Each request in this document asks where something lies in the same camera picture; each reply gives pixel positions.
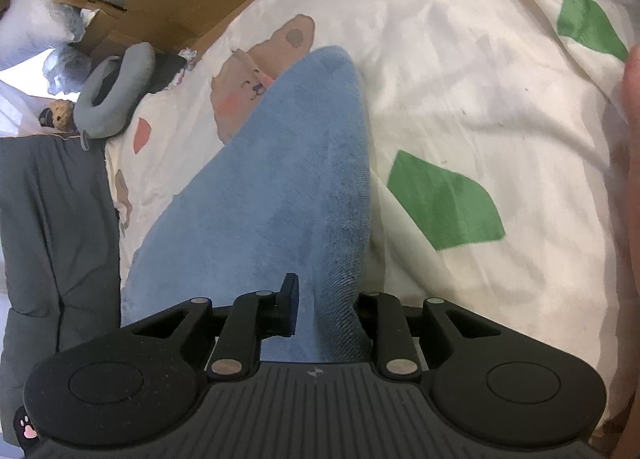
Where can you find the bear printed blanket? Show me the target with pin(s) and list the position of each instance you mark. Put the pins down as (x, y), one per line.
(475, 89)

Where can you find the clear plastic bag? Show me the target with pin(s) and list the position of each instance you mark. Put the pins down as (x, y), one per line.
(67, 66)

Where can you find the white plastic bag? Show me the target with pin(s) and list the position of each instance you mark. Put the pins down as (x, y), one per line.
(35, 24)

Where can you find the black cloth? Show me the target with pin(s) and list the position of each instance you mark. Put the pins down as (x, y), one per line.
(167, 71)

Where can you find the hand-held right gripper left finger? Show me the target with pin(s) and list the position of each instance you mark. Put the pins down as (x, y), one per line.
(289, 306)

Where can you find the white curtain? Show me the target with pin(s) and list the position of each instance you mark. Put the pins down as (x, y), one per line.
(20, 104)

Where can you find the grey neck pillow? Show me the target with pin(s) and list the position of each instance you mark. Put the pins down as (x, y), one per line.
(125, 99)

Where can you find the floral cloth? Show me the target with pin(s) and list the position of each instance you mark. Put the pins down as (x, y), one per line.
(190, 59)

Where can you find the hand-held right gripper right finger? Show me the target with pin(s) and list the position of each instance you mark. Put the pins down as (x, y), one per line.
(370, 309)

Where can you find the black paw print item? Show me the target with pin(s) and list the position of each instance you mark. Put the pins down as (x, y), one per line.
(25, 426)

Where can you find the blue sweater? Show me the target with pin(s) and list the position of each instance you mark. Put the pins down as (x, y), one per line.
(280, 179)

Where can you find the dark grey-green garment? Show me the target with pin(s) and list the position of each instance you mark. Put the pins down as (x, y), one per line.
(55, 239)

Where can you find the teddy bear toy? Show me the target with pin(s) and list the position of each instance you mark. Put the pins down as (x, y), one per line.
(61, 114)

